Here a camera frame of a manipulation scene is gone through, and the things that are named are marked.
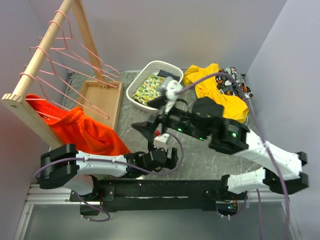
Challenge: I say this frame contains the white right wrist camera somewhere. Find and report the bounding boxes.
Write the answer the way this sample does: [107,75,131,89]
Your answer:
[159,76,183,115]

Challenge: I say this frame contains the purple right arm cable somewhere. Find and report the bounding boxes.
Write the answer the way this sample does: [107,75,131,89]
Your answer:
[174,72,292,240]

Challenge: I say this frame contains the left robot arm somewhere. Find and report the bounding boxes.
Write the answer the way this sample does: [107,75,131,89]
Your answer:
[34,141,179,201]

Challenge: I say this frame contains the black white orange patterned garment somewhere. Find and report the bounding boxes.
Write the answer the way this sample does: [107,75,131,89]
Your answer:
[215,67,254,100]

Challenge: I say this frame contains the lemon print garment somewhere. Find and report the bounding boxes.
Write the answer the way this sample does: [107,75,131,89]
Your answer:
[131,74,165,106]

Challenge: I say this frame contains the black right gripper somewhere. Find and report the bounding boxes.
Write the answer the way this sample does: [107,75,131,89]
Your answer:
[131,94,208,142]

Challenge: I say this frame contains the orange mesh shorts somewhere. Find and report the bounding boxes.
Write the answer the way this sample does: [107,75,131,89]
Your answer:
[24,94,132,156]

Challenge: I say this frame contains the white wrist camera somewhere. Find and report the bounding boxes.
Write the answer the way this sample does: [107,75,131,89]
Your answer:
[159,76,183,115]
[153,130,170,151]

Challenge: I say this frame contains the yellow garment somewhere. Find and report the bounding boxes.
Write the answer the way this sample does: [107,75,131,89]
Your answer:
[183,63,253,123]

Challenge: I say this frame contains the white plastic laundry basket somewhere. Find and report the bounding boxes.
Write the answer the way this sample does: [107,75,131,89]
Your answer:
[126,60,184,114]

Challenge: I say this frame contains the dark navy garment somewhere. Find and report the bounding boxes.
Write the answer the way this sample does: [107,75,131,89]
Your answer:
[157,69,180,81]

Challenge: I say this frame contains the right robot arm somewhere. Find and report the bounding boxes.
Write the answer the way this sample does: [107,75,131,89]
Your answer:
[131,97,309,200]

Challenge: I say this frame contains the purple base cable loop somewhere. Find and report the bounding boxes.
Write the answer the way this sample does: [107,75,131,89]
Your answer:
[73,191,111,223]

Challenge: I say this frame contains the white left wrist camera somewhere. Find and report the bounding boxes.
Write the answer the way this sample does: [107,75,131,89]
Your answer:
[153,130,170,151]

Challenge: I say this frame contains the wooden clothes rack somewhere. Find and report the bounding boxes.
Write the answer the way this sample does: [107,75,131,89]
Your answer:
[1,0,123,148]

